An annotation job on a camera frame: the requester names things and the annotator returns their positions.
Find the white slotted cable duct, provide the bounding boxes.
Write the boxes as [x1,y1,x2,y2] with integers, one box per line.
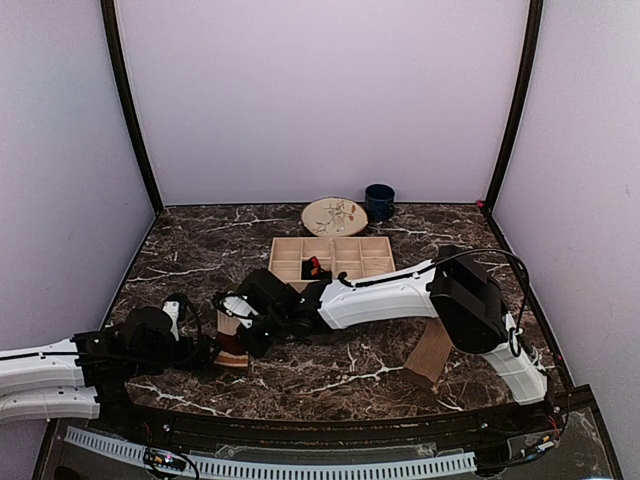
[64,427,477,480]

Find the right black corner post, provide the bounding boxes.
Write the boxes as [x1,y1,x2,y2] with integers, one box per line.
[483,0,544,216]

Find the beige striped sock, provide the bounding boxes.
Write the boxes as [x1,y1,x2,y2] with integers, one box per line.
[215,312,249,369]

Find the dark blue mug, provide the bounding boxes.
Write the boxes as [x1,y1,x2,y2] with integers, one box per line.
[365,184,395,223]

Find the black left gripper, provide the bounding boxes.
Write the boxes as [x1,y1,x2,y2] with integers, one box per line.
[128,334,221,379]

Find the tan plain sock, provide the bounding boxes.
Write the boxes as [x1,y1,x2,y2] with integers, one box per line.
[400,319,452,389]

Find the black argyle sock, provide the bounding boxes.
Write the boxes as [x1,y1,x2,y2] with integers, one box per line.
[301,256,332,280]

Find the patterned ceramic plate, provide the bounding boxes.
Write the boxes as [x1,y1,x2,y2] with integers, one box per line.
[301,197,368,238]

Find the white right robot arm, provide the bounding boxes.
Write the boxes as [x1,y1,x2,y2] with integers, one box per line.
[212,246,549,434]

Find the left black corner post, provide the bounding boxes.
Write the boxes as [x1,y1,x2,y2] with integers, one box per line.
[100,0,164,216]

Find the wooden compartment tray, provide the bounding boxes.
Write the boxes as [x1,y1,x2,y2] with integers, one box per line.
[268,237,396,291]

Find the black corner post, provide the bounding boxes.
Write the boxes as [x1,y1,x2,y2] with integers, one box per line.
[100,0,164,216]
[483,0,544,216]

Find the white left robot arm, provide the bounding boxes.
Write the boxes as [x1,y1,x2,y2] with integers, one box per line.
[1,293,221,436]

